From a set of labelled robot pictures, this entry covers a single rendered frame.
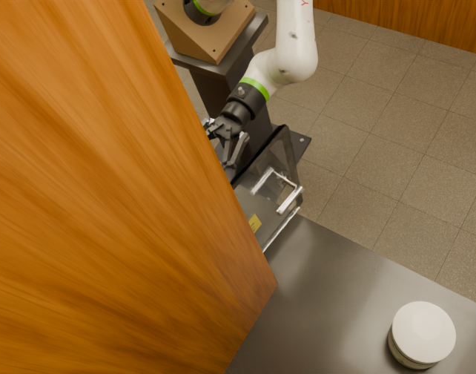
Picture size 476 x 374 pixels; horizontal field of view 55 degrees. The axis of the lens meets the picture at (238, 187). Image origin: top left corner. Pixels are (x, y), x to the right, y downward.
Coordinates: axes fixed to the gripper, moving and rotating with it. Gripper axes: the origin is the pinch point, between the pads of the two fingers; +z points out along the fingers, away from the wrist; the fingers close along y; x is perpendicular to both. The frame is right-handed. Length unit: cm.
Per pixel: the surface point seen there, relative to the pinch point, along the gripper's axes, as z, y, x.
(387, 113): -118, 5, 123
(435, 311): 0, 63, 14
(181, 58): -46, -51, 29
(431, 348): 7, 65, 14
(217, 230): 15.9, 25.6, -25.5
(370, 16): -176, -34, 117
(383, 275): -7, 49, 28
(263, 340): 24.5, 30.1, 28.4
